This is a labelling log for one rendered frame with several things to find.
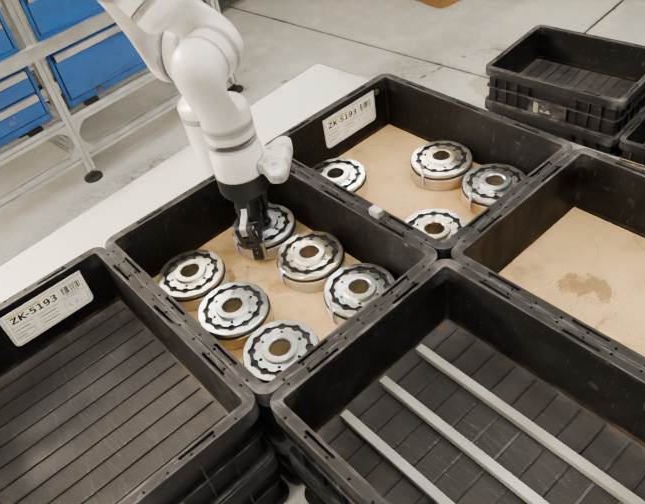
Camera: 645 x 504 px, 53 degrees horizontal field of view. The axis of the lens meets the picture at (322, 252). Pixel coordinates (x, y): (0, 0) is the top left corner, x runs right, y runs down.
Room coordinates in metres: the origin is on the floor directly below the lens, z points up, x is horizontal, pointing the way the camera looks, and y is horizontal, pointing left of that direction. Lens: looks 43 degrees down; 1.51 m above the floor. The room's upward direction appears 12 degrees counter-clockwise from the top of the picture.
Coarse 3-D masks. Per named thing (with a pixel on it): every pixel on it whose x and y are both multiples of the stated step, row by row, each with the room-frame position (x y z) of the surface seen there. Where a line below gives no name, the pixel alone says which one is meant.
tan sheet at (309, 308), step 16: (224, 240) 0.81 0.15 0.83; (224, 256) 0.77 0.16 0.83; (240, 256) 0.77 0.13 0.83; (240, 272) 0.73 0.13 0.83; (256, 272) 0.72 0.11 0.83; (272, 272) 0.71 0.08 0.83; (272, 288) 0.68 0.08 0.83; (288, 288) 0.67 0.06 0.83; (272, 304) 0.65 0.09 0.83; (288, 304) 0.64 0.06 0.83; (304, 304) 0.63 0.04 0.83; (320, 304) 0.63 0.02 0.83; (304, 320) 0.60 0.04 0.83; (320, 320) 0.60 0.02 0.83; (320, 336) 0.57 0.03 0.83; (240, 352) 0.57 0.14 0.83
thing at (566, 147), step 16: (400, 80) 1.03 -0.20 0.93; (352, 96) 1.01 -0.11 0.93; (432, 96) 0.96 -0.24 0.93; (448, 96) 0.95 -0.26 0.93; (320, 112) 0.98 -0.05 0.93; (480, 112) 0.88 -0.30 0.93; (304, 128) 0.95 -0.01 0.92; (512, 128) 0.83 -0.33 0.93; (528, 128) 0.81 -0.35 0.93; (560, 144) 0.76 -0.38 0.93; (320, 176) 0.80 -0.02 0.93; (528, 176) 0.70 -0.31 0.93; (352, 192) 0.74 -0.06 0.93; (512, 192) 0.67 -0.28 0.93; (368, 208) 0.70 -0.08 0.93; (496, 208) 0.64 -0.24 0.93; (400, 224) 0.65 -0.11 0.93; (480, 224) 0.62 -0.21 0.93; (432, 240) 0.61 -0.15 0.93; (448, 240) 0.60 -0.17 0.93; (448, 256) 0.59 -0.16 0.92
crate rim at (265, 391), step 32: (192, 192) 0.82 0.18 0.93; (320, 192) 0.76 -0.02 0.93; (384, 224) 0.66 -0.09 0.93; (128, 256) 0.70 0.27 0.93; (160, 288) 0.62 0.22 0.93; (192, 320) 0.55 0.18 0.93; (352, 320) 0.50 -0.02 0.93; (224, 352) 0.50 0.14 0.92; (320, 352) 0.46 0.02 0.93; (256, 384) 0.44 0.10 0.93
